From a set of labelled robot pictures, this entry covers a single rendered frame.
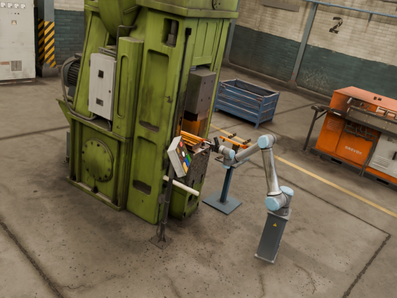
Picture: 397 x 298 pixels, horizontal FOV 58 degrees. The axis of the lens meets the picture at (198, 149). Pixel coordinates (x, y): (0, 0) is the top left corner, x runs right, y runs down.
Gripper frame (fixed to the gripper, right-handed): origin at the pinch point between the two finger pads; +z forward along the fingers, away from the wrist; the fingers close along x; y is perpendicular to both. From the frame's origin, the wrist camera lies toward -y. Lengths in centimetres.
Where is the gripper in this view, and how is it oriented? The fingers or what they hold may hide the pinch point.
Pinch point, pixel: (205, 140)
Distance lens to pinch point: 391.9
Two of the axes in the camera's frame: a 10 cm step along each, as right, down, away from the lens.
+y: -1.8, 8.9, 4.2
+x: 5.3, -2.7, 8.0
